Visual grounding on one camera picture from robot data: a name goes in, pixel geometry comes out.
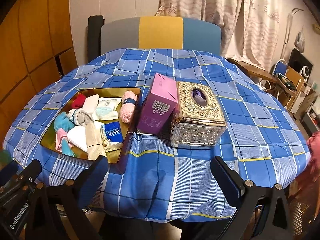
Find brown rattan chair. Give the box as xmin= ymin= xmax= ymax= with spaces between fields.
xmin=287 ymin=195 xmax=320 ymax=240

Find pink fleece cloth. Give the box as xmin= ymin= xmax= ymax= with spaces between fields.
xmin=297 ymin=130 xmax=320 ymax=195

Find wooden desk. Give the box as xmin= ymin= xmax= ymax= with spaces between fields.
xmin=226 ymin=57 xmax=278 ymax=85

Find purple carton box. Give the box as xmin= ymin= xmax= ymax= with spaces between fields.
xmin=136 ymin=72 xmax=178 ymax=135

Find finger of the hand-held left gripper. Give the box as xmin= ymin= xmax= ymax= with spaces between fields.
xmin=0 ymin=161 xmax=19 ymax=185
xmin=15 ymin=159 xmax=42 ymax=183

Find packaged blue face mask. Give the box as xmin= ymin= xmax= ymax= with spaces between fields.
xmin=92 ymin=97 xmax=122 ymax=120

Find beige stockings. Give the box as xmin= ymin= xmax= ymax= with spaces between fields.
xmin=85 ymin=122 xmax=108 ymax=160

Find blue tissue pack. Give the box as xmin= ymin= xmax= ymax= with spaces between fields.
xmin=100 ymin=121 xmax=124 ymax=152

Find blue plaid tablecloth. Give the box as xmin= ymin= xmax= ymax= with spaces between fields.
xmin=2 ymin=47 xmax=312 ymax=222

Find blue folding chair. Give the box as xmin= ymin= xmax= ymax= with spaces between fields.
xmin=271 ymin=59 xmax=288 ymax=80

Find teal plush toy pink bow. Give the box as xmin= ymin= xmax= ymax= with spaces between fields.
xmin=54 ymin=112 xmax=75 ymax=157

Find black monitor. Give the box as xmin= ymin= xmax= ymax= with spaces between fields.
xmin=289 ymin=47 xmax=314 ymax=80

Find red plush toy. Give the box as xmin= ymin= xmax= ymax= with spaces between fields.
xmin=69 ymin=94 xmax=87 ymax=109

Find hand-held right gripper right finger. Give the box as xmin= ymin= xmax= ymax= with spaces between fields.
xmin=210 ymin=156 xmax=300 ymax=240

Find black tool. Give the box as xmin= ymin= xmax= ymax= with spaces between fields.
xmin=275 ymin=72 xmax=298 ymax=92

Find white round fan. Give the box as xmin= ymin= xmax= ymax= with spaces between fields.
xmin=300 ymin=65 xmax=313 ymax=80

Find ornate silver tissue box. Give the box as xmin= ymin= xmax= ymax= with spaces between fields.
xmin=170 ymin=81 xmax=227 ymax=150

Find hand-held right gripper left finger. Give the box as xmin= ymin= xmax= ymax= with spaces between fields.
xmin=27 ymin=155 xmax=108 ymax=240

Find green mesh toy bag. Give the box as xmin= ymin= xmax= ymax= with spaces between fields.
xmin=0 ymin=150 xmax=13 ymax=165

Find black rolled mat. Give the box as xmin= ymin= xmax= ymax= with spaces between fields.
xmin=87 ymin=15 xmax=104 ymax=63

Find printed white curtain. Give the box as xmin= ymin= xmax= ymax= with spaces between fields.
xmin=159 ymin=0 xmax=283 ymax=70

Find striped grey white sock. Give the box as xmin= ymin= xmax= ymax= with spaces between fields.
xmin=68 ymin=108 xmax=94 ymax=127

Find wooden wardrobe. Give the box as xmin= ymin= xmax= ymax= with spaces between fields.
xmin=0 ymin=0 xmax=78 ymax=110

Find white metal pipe rack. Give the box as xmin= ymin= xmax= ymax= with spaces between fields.
xmin=280 ymin=7 xmax=304 ymax=60

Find gold metal tin tray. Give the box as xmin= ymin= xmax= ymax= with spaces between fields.
xmin=40 ymin=87 xmax=142 ymax=165

